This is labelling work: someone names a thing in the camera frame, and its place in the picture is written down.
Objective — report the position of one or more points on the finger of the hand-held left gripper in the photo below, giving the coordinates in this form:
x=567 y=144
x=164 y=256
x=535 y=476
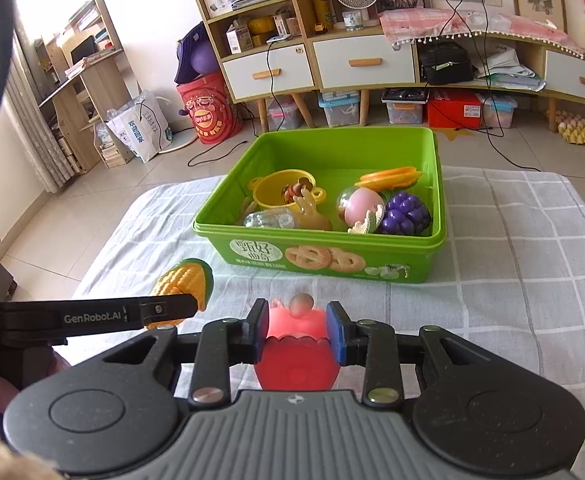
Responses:
x=172 y=307

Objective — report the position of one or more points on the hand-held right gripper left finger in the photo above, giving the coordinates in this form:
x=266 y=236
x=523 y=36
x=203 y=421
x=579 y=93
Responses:
x=257 y=332

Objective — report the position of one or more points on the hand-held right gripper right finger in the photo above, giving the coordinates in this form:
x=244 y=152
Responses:
x=340 y=335

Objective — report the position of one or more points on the yellow toy corn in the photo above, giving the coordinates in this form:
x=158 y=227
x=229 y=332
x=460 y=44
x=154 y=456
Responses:
x=182 y=280

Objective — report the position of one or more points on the pink pig toy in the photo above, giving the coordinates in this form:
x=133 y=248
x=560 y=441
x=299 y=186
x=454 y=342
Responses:
x=297 y=360

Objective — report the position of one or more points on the clear plastic case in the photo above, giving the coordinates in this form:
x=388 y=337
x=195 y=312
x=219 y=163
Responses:
x=270 y=220

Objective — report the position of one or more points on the white starfish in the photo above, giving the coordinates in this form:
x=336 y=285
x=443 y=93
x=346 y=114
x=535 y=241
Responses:
x=365 y=222

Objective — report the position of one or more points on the brown octopus toy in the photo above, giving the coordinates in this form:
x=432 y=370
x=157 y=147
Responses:
x=312 y=212

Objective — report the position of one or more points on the pink clear capsule ball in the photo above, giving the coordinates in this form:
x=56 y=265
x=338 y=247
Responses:
x=362 y=205

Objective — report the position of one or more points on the purple toy grapes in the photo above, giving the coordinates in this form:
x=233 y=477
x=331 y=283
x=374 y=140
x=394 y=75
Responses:
x=405 y=215

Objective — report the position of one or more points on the yellow toy pot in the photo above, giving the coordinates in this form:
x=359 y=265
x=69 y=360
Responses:
x=272 y=192

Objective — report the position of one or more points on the small brown-haired figurine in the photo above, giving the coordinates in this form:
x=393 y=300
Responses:
x=296 y=191

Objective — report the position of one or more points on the orange pumpkin toy lid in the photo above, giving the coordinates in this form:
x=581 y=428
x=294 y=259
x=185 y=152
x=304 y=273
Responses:
x=387 y=177

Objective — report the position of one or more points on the green plastic box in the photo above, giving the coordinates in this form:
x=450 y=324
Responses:
x=322 y=160

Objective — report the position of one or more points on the white round fan base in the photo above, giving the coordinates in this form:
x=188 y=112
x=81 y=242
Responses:
x=177 y=142

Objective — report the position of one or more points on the white paper bag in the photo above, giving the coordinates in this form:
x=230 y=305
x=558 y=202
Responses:
x=137 y=130

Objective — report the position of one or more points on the grey checked cloth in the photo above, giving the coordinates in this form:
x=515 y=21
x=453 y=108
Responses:
x=512 y=270

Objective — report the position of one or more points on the red printed bucket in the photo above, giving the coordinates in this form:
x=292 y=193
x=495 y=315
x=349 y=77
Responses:
x=210 y=110

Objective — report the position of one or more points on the clear plastic storage bin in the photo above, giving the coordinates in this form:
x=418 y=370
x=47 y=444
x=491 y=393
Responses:
x=497 y=112
x=283 y=115
x=405 y=107

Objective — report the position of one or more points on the blue-lidded plastic storage bin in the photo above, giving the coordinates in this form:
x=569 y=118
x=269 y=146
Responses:
x=340 y=110

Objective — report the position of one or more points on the wooden bookshelf desk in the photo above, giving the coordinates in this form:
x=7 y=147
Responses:
x=92 y=95

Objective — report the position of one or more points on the purple ball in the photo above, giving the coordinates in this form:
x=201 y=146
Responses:
x=207 y=57

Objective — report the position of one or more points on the red storage box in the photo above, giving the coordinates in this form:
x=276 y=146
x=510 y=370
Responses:
x=455 y=109

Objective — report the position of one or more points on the wooden shelf cabinet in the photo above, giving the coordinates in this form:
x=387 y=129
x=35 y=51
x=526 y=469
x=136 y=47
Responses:
x=202 y=35

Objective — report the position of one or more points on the black bag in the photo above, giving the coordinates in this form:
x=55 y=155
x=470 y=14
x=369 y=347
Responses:
x=445 y=65

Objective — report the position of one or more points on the yellow shelf toy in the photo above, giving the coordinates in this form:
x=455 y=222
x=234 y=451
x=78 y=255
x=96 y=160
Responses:
x=261 y=26

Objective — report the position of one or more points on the long wooden cabinet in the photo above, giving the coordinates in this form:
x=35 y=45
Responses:
x=522 y=80

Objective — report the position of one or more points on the yellow egg carton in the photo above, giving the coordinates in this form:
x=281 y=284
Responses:
x=582 y=132

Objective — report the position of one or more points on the pink tasselled cloth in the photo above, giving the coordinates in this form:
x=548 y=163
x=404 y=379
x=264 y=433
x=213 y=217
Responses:
x=422 y=25

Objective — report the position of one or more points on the yellow can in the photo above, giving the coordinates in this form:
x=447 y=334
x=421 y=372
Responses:
x=322 y=12

